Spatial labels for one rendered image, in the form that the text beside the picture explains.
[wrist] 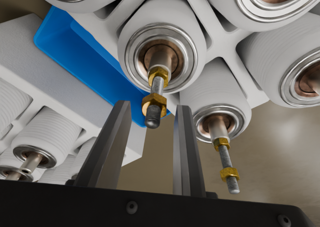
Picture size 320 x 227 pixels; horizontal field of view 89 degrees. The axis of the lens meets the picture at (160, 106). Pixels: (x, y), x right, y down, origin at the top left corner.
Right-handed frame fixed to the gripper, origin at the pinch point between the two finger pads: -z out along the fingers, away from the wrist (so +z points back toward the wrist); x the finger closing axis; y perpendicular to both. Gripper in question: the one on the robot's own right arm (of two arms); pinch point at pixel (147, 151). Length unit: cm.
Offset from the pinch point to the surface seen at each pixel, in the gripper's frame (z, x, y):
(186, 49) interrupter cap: -10.7, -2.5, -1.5
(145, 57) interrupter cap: -11.0, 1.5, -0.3
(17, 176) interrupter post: -10.4, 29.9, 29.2
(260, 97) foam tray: -18.0, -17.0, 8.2
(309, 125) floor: -36, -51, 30
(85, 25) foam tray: -18.1, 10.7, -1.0
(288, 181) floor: -36, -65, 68
